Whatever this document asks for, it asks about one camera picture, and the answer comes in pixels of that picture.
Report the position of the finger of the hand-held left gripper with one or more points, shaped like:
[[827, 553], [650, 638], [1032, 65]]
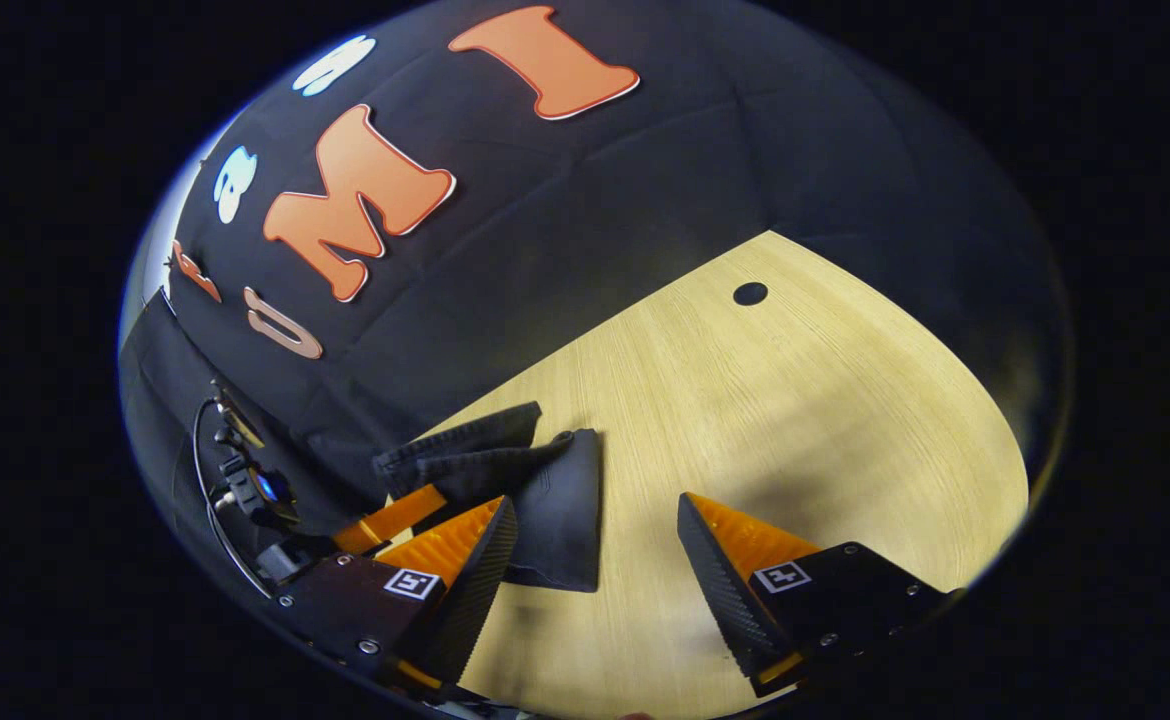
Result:
[[390, 518]]

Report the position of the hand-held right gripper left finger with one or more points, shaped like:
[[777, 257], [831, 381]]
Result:
[[475, 590]]

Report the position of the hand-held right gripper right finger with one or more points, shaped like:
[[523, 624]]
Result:
[[720, 590]]

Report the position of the dark blue jeans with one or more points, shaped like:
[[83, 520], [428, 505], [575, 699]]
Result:
[[560, 510]]

